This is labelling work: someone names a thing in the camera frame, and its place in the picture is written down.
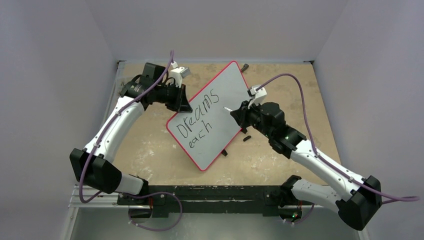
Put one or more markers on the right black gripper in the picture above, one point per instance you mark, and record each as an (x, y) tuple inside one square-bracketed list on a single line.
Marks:
[(245, 116)]

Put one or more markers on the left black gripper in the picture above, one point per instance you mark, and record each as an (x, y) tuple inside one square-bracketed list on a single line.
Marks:
[(180, 104)]

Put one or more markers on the black marker cap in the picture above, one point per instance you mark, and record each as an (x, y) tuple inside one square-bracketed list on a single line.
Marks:
[(247, 138)]

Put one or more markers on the red framed whiteboard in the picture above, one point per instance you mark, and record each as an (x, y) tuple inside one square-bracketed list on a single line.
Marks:
[(205, 132)]

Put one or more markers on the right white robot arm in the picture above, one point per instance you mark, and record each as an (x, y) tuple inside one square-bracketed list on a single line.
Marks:
[(353, 197)]

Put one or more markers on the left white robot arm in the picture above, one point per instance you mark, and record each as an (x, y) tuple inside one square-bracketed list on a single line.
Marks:
[(93, 164)]

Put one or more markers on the dark grey pipe fitting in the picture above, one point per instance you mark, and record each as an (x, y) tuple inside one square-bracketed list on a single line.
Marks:
[(245, 66)]

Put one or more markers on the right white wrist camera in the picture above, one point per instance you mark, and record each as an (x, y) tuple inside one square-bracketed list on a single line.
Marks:
[(257, 94)]

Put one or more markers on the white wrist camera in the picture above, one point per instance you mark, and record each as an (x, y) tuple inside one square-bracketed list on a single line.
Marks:
[(257, 94), (178, 73)]

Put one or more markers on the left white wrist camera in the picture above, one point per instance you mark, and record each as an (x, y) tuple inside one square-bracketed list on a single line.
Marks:
[(178, 73)]

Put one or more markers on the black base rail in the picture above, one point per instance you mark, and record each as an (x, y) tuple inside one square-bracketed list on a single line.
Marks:
[(267, 200)]

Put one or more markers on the aluminium frame rail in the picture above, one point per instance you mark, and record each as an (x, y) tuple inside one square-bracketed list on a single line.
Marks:
[(92, 197)]

